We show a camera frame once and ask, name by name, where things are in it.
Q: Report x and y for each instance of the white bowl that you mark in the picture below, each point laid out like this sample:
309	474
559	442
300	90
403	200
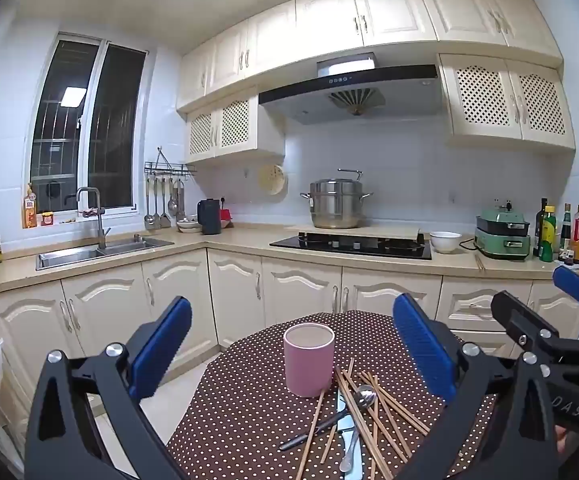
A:
444	241

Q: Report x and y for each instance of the white dish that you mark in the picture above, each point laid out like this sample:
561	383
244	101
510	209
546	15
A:
189	226

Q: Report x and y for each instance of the dark oil bottle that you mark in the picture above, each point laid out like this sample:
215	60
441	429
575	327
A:
540	225

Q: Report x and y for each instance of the red container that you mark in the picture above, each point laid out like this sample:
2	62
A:
225	215

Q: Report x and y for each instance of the row of cream wall cabinets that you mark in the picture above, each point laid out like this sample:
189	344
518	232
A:
329	15

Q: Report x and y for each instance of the brown polka dot tablecloth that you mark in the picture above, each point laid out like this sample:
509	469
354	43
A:
249	385

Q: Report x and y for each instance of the dark sauce bottle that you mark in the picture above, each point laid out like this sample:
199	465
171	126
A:
566	230

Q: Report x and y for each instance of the black kettle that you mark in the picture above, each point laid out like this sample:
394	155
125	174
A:
210	217

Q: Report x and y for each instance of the black fork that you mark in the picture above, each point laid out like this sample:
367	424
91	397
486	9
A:
309	432

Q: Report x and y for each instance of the stainless steel sink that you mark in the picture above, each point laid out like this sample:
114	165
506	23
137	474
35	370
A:
69	255

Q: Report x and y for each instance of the stainless steel steamer pot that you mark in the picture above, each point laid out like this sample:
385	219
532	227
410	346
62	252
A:
337	205

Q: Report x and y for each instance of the person's right hand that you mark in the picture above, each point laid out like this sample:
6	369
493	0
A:
572	444

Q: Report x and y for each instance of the round cream trivet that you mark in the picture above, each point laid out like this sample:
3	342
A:
273	180

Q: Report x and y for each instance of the pink cup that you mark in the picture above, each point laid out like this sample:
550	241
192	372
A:
309	360

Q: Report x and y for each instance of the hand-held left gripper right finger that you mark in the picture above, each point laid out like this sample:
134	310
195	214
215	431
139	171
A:
422	345

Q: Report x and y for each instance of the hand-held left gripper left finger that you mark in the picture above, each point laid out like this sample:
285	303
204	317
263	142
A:
162	342

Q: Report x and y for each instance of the light blue table knife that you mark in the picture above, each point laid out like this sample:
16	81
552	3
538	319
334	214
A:
342	402

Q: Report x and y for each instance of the wall utensil rack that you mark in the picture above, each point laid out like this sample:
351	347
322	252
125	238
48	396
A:
169	165

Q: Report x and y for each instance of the pile of wooden chopsticks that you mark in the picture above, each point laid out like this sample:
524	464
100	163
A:
313	425

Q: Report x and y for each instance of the hanging steel kitchen utensil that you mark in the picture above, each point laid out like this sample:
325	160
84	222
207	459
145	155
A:
158	220
165	221
172	205
149	220
181	200

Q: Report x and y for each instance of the cream lattice door cabinet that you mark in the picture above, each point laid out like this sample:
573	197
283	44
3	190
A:
229	125
509	97

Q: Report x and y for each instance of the black range hood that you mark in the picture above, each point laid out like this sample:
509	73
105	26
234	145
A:
349	80

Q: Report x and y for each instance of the beige wooden board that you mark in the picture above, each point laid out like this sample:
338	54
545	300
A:
394	232

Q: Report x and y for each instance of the steel kitchen faucet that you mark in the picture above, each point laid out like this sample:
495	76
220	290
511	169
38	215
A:
100	220

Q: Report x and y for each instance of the orange dish soap bottle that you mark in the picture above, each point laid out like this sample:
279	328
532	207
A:
30	210

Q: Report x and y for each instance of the silver metal spoon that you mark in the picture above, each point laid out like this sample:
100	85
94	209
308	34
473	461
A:
367	396

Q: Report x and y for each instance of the black gas hob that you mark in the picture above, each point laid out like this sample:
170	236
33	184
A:
319	245

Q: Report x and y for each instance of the kitchen window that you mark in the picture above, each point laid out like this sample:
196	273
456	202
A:
114	125

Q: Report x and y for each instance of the green electric cooker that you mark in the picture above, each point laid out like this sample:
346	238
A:
502	235

